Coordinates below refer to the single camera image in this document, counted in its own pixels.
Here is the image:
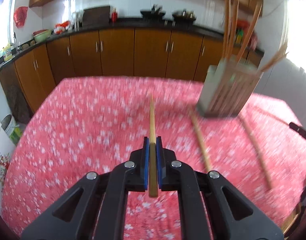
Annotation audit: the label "dark cutting board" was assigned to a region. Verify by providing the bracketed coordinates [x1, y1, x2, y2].
[82, 5, 110, 27]

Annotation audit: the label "brown lower kitchen cabinets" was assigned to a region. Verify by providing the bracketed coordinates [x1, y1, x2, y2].
[0, 23, 265, 120]

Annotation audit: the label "green basin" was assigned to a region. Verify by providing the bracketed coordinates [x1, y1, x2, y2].
[33, 29, 52, 43]

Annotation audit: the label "thin bamboo chopstick one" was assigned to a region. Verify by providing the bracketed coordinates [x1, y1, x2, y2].
[262, 41, 288, 69]

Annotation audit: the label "bamboo chopstick fifth row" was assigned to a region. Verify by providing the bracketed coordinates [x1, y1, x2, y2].
[188, 107, 212, 172]

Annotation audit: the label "red floral tablecloth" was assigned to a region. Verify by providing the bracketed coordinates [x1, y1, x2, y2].
[1, 77, 306, 235]

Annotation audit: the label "window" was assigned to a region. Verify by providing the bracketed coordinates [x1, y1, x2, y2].
[0, 0, 15, 52]
[285, 0, 306, 76]

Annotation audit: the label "thin bamboo chopstick two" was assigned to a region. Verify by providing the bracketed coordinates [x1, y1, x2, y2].
[148, 95, 158, 198]

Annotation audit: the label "red bags on counter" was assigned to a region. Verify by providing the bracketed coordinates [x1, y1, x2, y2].
[235, 19, 258, 50]

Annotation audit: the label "yellow detergent bottle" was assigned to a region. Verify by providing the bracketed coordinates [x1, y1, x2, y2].
[3, 44, 13, 62]

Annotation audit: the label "window left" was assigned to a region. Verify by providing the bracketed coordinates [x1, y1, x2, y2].
[0, 0, 15, 52]

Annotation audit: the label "red bottle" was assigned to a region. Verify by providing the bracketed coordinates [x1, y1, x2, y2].
[111, 7, 118, 23]

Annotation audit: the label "perforated beige utensil holder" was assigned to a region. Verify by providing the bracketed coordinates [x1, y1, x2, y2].
[196, 56, 263, 118]

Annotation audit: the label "window right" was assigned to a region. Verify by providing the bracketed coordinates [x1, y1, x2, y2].
[285, 0, 306, 76]

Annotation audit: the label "red plastic bag hanging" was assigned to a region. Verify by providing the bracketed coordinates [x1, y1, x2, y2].
[13, 6, 28, 28]

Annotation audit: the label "black wok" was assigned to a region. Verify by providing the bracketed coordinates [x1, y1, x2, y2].
[140, 4, 166, 21]
[172, 9, 196, 24]

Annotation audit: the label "thin bamboo chopstick four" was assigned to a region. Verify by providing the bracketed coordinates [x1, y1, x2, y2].
[238, 114, 273, 190]

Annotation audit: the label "black wok right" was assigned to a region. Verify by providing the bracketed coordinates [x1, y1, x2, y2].
[172, 9, 196, 24]

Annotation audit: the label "black wok left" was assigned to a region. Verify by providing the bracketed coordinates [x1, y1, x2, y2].
[140, 4, 166, 21]

